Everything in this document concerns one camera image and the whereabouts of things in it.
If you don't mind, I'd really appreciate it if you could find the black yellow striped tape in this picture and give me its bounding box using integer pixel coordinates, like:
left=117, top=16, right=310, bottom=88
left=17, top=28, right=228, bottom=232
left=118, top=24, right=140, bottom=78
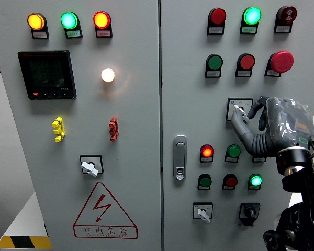
left=0, top=236, right=52, bottom=250

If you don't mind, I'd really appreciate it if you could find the small red push button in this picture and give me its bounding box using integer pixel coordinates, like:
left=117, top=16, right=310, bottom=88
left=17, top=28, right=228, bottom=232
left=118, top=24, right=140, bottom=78
left=222, top=174, right=239, bottom=190

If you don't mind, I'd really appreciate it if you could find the large dark red lamp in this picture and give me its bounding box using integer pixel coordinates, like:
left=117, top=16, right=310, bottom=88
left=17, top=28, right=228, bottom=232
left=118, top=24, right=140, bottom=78
left=207, top=7, right=227, bottom=36

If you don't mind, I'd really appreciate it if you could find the small yellow handle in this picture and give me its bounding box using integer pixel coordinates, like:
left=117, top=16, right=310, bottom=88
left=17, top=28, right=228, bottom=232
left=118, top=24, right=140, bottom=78
left=51, top=117, right=66, bottom=143

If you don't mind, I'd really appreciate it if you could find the black-handle turn switch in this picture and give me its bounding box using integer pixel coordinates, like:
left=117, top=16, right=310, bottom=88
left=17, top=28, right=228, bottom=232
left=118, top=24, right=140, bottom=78
left=238, top=202, right=261, bottom=227

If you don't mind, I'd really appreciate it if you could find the small red handle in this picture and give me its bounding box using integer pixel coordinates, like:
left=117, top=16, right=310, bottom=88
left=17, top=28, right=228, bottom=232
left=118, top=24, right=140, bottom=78
left=108, top=117, right=119, bottom=143

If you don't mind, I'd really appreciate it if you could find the silver door lock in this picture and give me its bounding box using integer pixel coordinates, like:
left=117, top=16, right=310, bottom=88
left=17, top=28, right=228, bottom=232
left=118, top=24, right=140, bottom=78
left=173, top=135, right=188, bottom=181

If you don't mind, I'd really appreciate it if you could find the large red stop button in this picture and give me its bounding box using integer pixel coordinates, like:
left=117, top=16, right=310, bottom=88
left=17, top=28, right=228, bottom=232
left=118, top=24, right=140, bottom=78
left=264, top=50, right=295, bottom=77

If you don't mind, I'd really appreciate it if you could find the large green push button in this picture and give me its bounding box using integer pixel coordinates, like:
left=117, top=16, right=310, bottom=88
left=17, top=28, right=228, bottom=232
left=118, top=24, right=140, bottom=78
left=205, top=53, right=223, bottom=78

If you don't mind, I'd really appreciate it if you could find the large green lit lamp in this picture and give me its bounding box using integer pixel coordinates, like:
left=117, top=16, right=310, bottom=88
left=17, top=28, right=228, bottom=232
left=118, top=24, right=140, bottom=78
left=240, top=6, right=262, bottom=35

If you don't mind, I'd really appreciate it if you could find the small white-handle switch pale plate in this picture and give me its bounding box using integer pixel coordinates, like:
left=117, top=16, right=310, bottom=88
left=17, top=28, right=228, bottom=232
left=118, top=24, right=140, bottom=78
left=192, top=202, right=214, bottom=224

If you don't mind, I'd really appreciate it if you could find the white-handle switch black plate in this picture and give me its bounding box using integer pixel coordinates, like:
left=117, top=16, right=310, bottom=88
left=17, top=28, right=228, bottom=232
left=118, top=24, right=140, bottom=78
left=79, top=154, right=104, bottom=178

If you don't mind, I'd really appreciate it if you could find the large white-handle switch pale plate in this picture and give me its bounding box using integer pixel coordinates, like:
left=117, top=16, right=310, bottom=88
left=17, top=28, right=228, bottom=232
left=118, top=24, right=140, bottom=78
left=226, top=97, right=254, bottom=123

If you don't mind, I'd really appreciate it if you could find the small green push button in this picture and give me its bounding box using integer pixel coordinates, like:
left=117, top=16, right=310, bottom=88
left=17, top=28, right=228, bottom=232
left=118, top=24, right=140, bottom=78
left=224, top=144, right=241, bottom=163
left=197, top=174, right=212, bottom=191

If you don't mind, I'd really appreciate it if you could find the large red push button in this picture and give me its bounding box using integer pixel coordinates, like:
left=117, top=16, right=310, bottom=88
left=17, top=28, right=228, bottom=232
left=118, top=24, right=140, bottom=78
left=235, top=53, right=256, bottom=78

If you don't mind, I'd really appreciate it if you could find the small green lit lamp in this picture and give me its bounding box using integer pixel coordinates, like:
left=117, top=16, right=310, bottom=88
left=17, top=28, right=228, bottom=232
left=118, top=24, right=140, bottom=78
left=247, top=174, right=263, bottom=191

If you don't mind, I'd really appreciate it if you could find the grey cabinet door with display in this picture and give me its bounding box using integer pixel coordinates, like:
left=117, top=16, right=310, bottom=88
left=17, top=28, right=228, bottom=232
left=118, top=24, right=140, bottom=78
left=0, top=0, right=163, bottom=251

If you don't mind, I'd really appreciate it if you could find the grey cabinet door with lock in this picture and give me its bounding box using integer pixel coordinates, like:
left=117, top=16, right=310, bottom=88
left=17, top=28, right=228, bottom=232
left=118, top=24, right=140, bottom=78
left=160, top=0, right=314, bottom=251

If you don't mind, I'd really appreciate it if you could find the black display meter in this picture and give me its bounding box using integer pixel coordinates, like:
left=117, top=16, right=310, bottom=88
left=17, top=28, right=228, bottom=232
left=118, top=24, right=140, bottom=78
left=17, top=50, right=77, bottom=100

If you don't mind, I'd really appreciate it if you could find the yellow round lamp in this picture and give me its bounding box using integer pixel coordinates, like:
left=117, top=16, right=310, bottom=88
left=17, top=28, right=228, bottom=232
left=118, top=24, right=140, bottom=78
left=27, top=12, right=50, bottom=40

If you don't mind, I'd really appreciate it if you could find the red buzzer lamp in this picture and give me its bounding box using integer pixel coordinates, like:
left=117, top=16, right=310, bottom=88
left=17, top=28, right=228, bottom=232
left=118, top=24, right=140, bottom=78
left=274, top=5, right=298, bottom=34

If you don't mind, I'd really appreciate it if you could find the red warning triangle sticker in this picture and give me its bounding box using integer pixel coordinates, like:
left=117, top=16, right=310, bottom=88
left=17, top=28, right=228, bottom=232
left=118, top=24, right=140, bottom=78
left=73, top=181, right=139, bottom=239

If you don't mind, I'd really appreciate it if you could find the small orange-red lit lamp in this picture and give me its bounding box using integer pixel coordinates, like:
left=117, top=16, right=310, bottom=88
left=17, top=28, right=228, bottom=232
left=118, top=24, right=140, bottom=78
left=199, top=144, right=214, bottom=163

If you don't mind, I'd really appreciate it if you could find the white glowing lamp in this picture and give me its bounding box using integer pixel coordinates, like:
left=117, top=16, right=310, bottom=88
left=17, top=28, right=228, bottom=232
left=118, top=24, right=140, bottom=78
left=100, top=67, right=116, bottom=83

